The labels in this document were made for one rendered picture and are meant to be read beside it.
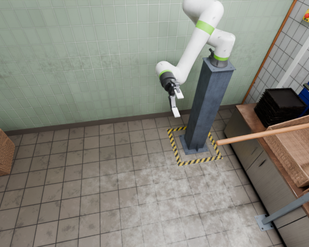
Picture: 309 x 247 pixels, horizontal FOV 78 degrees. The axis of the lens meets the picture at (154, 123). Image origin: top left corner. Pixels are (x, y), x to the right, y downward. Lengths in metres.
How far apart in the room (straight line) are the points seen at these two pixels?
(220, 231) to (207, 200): 0.30
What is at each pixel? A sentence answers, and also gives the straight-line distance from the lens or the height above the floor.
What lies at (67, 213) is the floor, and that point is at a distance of 2.32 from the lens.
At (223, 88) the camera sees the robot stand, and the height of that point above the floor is 0.99.
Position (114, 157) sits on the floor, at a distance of 2.47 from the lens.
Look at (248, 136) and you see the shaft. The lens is 1.26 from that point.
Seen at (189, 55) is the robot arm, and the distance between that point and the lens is 1.31.
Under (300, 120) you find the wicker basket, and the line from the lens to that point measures 2.30.
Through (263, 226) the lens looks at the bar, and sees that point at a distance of 2.42.
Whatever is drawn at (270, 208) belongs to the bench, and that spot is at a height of 0.17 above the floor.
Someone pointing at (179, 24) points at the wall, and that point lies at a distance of 2.13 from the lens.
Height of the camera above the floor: 2.09
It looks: 49 degrees down
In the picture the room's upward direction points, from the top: 3 degrees clockwise
